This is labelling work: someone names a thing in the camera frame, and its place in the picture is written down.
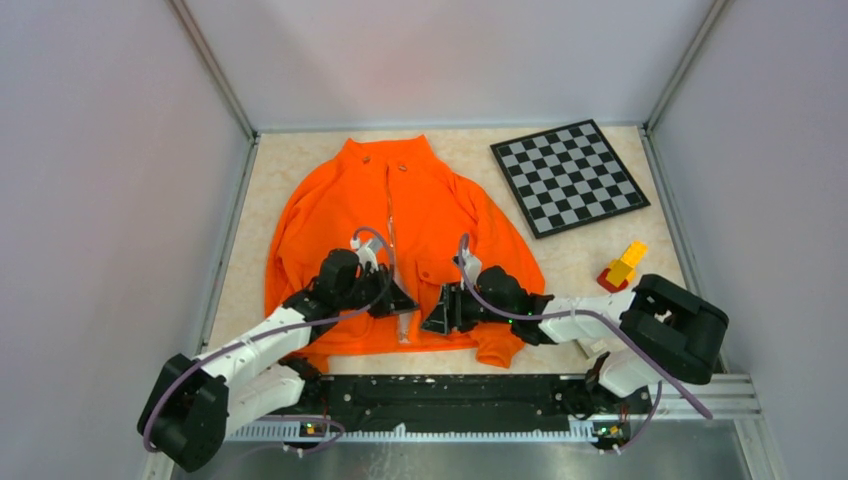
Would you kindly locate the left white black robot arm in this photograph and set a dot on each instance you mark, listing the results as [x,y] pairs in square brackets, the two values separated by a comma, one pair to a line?
[195,402]

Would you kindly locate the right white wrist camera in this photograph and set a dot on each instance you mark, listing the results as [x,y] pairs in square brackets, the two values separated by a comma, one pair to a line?
[470,267]

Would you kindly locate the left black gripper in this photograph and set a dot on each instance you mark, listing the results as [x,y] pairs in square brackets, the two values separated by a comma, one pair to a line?
[396,301]

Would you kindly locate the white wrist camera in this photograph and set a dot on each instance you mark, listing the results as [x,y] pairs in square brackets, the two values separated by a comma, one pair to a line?
[367,253]
[470,267]

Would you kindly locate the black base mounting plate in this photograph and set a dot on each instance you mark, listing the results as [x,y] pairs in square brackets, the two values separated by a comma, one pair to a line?
[471,403]

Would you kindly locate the black and grey checkerboard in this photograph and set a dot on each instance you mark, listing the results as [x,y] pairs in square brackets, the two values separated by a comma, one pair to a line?
[567,177]

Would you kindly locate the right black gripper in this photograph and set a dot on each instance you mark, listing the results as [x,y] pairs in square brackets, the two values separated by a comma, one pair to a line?
[449,311]

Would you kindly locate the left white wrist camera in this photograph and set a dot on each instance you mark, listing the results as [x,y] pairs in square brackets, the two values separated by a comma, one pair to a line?
[367,253]

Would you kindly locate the yellow red toy blocks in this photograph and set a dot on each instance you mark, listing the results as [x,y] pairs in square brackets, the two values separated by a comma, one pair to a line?
[621,271]

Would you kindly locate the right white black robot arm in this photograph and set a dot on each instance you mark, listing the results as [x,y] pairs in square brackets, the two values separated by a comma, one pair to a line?
[669,334]

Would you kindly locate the aluminium frame rail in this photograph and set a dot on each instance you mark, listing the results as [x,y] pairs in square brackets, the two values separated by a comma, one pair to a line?
[671,441]

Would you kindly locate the orange zip-up jacket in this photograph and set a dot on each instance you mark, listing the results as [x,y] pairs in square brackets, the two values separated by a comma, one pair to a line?
[404,191]

